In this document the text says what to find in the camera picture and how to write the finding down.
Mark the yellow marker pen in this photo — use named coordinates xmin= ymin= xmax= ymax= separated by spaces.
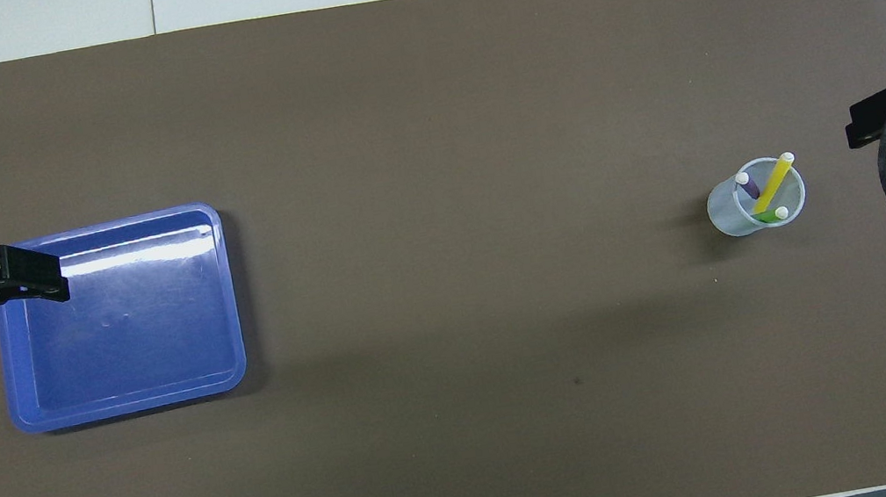
xmin=745 ymin=151 xmax=803 ymax=216

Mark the brown table mat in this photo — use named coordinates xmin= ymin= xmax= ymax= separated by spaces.
xmin=0 ymin=0 xmax=886 ymax=497

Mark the blue plastic tray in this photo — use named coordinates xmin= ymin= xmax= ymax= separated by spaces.
xmin=0 ymin=198 xmax=254 ymax=439

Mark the purple marker pen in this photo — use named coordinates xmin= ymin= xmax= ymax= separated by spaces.
xmin=733 ymin=169 xmax=763 ymax=205

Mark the translucent plastic cup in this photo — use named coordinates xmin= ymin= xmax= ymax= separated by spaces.
xmin=701 ymin=152 xmax=812 ymax=241

